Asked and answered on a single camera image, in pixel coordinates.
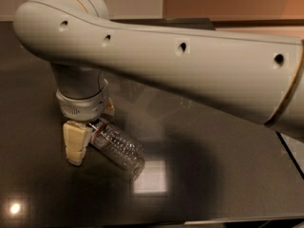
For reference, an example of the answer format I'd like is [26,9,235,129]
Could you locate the clear plastic water bottle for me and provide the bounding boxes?
[88,118,145,181]

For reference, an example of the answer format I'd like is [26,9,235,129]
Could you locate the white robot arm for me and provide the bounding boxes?
[13,0,304,140]

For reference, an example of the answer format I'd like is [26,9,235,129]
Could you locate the grey side table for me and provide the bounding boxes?
[276,132,304,180]

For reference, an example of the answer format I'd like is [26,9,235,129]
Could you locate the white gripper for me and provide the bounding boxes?
[56,80,115,166]

